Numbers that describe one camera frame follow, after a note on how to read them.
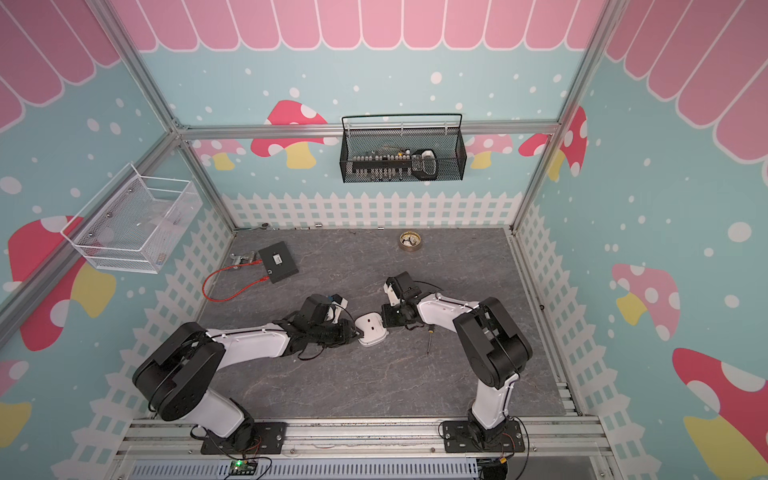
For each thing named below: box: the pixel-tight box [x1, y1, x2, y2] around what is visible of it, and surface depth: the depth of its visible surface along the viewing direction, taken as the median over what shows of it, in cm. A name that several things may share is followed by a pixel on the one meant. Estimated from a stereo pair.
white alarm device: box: [354, 312, 389, 347], surface depth 91 cm
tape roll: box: [399, 231, 422, 252], surface depth 118 cm
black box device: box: [258, 241, 299, 284], surface depth 111 cm
